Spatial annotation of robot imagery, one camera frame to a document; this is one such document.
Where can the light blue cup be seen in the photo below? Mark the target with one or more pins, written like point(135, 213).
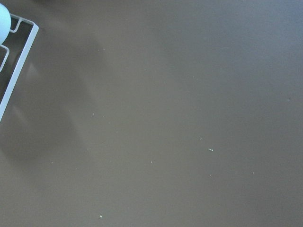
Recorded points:
point(5, 23)

